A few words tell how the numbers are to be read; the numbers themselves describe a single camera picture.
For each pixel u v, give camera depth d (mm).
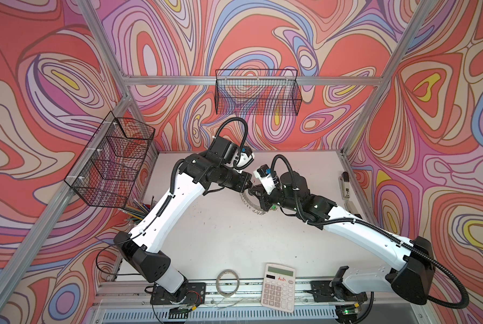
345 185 1015
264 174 605
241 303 721
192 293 720
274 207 650
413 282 385
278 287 732
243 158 627
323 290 738
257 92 959
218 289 748
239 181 598
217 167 482
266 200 638
